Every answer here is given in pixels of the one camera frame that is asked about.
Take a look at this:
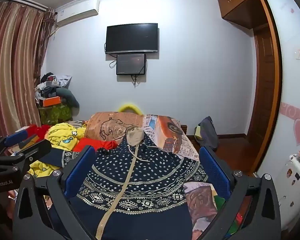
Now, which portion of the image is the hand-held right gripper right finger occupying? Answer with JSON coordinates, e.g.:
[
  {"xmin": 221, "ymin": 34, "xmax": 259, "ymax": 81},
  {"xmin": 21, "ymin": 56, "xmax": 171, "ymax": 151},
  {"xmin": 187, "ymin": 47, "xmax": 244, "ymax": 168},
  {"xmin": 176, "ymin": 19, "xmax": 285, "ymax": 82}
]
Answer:
[{"xmin": 199, "ymin": 145, "xmax": 282, "ymax": 240}]

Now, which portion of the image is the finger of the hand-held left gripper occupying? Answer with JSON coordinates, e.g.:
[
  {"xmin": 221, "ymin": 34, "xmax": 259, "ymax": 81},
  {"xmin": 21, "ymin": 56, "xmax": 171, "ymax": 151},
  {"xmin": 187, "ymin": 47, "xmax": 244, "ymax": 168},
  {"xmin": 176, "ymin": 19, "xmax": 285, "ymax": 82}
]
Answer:
[
  {"xmin": 15, "ymin": 139, "xmax": 52, "ymax": 167},
  {"xmin": 0, "ymin": 129, "xmax": 28, "ymax": 155}
]

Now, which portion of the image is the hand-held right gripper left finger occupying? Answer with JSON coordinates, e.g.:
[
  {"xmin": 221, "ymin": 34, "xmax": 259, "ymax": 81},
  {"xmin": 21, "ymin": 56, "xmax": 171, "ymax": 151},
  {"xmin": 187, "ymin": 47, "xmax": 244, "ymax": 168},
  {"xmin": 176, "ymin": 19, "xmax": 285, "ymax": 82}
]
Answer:
[{"xmin": 13, "ymin": 145, "xmax": 96, "ymax": 240}]

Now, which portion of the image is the navy patterned hooded garment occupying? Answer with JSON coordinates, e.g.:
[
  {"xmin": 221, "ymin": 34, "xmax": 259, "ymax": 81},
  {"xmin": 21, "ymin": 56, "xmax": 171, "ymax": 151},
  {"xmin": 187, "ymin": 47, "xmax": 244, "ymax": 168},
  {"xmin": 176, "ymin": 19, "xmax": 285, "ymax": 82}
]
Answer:
[{"xmin": 44, "ymin": 127, "xmax": 210, "ymax": 240}]

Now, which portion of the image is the red fuzzy cloth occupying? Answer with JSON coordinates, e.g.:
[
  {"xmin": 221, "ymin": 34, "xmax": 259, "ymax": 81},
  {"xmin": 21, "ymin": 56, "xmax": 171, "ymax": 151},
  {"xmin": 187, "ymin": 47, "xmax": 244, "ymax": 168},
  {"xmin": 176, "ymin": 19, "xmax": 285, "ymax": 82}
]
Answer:
[{"xmin": 27, "ymin": 124, "xmax": 50, "ymax": 140}]

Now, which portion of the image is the yellow cartoon pajamas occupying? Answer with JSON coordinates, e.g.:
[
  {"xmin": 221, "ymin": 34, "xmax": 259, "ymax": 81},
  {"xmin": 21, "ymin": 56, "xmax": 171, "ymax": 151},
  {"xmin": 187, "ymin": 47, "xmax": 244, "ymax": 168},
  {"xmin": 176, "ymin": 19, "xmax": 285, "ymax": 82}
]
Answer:
[{"xmin": 27, "ymin": 123, "xmax": 87, "ymax": 178}]

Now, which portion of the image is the colourful printed sheet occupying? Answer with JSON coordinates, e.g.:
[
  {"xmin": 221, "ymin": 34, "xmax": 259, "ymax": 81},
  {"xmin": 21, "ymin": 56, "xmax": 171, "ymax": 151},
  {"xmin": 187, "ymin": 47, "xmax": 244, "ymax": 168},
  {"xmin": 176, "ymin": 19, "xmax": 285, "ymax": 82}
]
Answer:
[{"xmin": 214, "ymin": 195, "xmax": 243, "ymax": 238}]

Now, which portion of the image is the red garment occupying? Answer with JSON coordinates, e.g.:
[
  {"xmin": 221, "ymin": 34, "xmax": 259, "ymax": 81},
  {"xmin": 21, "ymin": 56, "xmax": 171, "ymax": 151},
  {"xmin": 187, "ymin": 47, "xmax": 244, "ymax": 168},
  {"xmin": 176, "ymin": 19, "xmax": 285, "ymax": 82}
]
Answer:
[{"xmin": 72, "ymin": 137, "xmax": 118, "ymax": 153}]

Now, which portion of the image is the green patterned cloth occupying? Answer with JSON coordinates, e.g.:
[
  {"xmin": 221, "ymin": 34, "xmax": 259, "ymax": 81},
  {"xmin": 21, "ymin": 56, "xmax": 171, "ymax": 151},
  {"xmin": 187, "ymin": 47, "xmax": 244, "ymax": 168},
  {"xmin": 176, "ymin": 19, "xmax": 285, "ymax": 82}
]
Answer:
[{"xmin": 39, "ymin": 105, "xmax": 73, "ymax": 125}]

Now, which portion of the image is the striped cloth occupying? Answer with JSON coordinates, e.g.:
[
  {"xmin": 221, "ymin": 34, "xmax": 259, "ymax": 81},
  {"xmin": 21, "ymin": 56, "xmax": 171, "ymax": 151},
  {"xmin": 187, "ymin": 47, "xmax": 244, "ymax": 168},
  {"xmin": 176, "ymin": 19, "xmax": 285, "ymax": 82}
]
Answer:
[{"xmin": 69, "ymin": 120, "xmax": 90, "ymax": 129}]

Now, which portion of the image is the orange box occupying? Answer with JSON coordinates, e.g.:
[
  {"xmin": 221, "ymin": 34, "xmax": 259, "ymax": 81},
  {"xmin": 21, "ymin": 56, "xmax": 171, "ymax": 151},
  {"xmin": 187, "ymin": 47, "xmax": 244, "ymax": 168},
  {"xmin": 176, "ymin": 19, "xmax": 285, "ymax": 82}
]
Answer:
[{"xmin": 43, "ymin": 96, "xmax": 63, "ymax": 107}]

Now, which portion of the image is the brown newspaper printed blanket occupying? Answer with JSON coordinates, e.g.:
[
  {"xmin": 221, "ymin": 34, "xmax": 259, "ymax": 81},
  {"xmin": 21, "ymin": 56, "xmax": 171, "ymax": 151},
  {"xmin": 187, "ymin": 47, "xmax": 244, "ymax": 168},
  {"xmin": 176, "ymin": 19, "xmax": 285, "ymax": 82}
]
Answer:
[{"xmin": 85, "ymin": 111, "xmax": 240, "ymax": 240}]

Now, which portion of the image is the grey cushion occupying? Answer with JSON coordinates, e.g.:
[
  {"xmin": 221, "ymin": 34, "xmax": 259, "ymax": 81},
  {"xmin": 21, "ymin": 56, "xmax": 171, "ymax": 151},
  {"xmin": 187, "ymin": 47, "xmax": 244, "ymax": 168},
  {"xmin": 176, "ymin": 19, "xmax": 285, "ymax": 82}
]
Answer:
[{"xmin": 56, "ymin": 88, "xmax": 80, "ymax": 108}]

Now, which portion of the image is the clutter pile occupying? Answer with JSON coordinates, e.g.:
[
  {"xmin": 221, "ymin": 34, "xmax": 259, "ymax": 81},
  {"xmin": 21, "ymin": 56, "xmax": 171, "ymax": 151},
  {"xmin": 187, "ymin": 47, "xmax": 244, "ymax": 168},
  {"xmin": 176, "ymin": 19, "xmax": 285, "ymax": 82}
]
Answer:
[{"xmin": 35, "ymin": 72, "xmax": 73, "ymax": 105}]

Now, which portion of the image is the striped red brown curtain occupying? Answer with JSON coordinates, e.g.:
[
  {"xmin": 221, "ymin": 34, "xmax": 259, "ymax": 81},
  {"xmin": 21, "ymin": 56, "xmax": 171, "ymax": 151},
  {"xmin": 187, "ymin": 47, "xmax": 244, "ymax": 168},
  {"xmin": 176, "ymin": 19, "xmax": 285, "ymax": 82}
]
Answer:
[{"xmin": 0, "ymin": 1, "xmax": 55, "ymax": 143}]

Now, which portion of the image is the white appliance with stickers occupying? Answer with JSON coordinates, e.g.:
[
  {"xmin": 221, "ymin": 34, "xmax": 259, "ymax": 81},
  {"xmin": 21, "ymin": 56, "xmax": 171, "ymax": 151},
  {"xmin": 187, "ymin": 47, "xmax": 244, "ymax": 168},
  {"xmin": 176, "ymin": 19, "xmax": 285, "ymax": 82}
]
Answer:
[{"xmin": 275, "ymin": 150, "xmax": 300, "ymax": 220}]

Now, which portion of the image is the yellow hoop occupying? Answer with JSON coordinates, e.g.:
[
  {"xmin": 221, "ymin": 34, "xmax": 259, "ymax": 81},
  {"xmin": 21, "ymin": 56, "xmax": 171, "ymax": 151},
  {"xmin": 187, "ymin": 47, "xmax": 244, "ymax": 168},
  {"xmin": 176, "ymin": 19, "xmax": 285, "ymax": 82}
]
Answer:
[{"xmin": 118, "ymin": 102, "xmax": 142, "ymax": 115}]

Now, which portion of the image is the wooden door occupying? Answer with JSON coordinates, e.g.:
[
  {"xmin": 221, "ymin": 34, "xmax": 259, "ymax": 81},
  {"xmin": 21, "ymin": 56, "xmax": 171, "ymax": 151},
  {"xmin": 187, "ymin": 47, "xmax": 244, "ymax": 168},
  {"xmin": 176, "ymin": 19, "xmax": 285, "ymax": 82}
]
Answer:
[{"xmin": 245, "ymin": 26, "xmax": 277, "ymax": 145}]

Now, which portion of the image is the small black monitor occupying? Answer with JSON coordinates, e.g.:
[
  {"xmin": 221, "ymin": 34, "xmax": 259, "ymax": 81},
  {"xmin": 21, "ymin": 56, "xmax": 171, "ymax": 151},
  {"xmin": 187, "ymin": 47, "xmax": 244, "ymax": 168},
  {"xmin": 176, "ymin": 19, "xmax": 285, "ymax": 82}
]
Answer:
[{"xmin": 116, "ymin": 53, "xmax": 147, "ymax": 75}]

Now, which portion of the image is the curtain rod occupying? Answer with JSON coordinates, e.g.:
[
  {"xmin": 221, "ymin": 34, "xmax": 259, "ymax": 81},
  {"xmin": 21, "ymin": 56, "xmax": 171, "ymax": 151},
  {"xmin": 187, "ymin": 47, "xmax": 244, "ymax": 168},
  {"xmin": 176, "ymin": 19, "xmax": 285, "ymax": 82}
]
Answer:
[{"xmin": 1, "ymin": 0, "xmax": 56, "ymax": 13}]

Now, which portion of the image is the white air conditioner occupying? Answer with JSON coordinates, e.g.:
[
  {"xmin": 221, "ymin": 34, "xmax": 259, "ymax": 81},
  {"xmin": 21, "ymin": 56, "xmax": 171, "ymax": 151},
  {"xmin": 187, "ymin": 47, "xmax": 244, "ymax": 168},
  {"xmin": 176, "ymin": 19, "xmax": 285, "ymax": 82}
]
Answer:
[{"xmin": 55, "ymin": 0, "xmax": 100, "ymax": 28}]

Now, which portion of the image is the large black television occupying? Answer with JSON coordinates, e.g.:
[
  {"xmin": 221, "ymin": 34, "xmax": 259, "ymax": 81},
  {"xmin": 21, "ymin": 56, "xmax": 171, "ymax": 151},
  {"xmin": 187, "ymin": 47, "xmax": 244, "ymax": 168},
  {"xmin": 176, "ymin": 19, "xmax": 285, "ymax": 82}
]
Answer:
[{"xmin": 105, "ymin": 23, "xmax": 158, "ymax": 55}]

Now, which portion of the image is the white wardrobe sliding door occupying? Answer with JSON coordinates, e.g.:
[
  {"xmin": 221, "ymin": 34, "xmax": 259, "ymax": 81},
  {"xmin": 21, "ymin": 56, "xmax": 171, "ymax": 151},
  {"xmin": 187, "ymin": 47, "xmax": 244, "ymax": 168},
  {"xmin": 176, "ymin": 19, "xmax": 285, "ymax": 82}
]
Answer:
[{"xmin": 255, "ymin": 0, "xmax": 300, "ymax": 180}]

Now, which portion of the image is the wooden overhead cabinet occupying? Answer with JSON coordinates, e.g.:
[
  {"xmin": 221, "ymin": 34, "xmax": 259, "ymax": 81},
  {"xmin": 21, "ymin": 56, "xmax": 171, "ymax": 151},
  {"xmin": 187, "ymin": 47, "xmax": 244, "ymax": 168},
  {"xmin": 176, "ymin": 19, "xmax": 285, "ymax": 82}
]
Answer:
[{"xmin": 218, "ymin": 0, "xmax": 268, "ymax": 29}]

